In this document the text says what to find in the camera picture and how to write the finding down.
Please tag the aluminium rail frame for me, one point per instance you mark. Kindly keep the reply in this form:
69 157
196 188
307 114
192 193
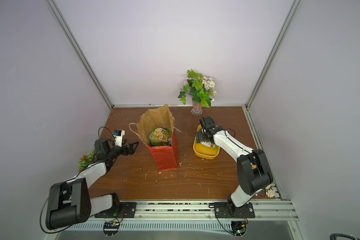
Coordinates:
193 220

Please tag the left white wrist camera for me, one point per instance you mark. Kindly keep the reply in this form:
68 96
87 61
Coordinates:
118 137

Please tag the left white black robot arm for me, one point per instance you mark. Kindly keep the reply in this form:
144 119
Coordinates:
69 202

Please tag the orange white flower pot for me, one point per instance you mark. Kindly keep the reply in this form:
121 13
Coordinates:
270 192

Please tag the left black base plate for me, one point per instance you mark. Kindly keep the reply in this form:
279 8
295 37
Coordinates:
123 210

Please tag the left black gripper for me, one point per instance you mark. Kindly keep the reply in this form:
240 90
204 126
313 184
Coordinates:
130 151

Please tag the small red flower plant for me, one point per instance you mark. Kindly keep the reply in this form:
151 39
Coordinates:
85 161

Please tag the red brown paper bag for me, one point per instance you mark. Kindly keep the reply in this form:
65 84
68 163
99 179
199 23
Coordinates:
165 157

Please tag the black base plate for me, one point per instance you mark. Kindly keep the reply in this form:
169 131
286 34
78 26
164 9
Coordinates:
225 210
123 210

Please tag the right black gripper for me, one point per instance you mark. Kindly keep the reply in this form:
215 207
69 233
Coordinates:
205 137

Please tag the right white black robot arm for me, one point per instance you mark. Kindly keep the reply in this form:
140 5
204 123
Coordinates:
253 169

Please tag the yellow plastic tray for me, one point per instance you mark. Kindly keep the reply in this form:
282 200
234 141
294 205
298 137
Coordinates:
205 152

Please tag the green condiment packets pile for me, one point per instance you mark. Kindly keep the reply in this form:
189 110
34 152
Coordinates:
210 145

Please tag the pink vase green plant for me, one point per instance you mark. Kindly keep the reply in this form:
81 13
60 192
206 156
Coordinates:
200 88

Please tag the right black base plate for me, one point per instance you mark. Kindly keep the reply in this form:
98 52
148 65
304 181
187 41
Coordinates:
225 210

